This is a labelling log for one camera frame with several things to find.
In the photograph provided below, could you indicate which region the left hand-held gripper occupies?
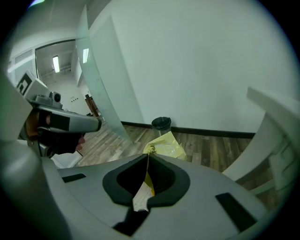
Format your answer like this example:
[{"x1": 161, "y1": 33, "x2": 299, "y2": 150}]
[{"x1": 16, "y1": 70, "x2": 103, "y2": 158}]

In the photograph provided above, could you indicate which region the white desk leg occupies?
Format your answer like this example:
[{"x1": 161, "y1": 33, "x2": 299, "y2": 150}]
[{"x1": 221, "y1": 110, "x2": 285, "y2": 182}]

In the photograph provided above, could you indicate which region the yellow plastic packet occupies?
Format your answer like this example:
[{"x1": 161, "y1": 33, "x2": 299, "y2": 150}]
[{"x1": 132, "y1": 131, "x2": 188, "y2": 211}]

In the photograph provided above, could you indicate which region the person's left hand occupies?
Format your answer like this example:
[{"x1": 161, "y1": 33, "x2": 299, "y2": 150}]
[{"x1": 25, "y1": 110, "x2": 86, "y2": 151}]

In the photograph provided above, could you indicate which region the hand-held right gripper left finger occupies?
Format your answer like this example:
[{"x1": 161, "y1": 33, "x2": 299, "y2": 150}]
[{"x1": 57, "y1": 153, "x2": 149, "y2": 227}]

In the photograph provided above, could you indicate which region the frosted glass partition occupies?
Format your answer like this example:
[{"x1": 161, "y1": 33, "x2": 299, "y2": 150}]
[{"x1": 76, "y1": 4, "x2": 133, "y2": 144}]

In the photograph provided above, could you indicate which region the steel bin with black liner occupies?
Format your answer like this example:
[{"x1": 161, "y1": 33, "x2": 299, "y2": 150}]
[{"x1": 151, "y1": 116, "x2": 173, "y2": 138}]

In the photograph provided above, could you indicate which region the black baseboard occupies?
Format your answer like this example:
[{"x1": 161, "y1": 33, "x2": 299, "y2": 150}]
[{"x1": 120, "y1": 120, "x2": 256, "y2": 140}]

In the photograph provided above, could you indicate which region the ceiling light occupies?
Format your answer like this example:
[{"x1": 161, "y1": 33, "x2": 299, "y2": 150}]
[{"x1": 52, "y1": 55, "x2": 60, "y2": 74}]

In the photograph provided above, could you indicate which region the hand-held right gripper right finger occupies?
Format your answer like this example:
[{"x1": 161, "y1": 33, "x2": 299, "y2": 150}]
[{"x1": 147, "y1": 153, "x2": 270, "y2": 234}]

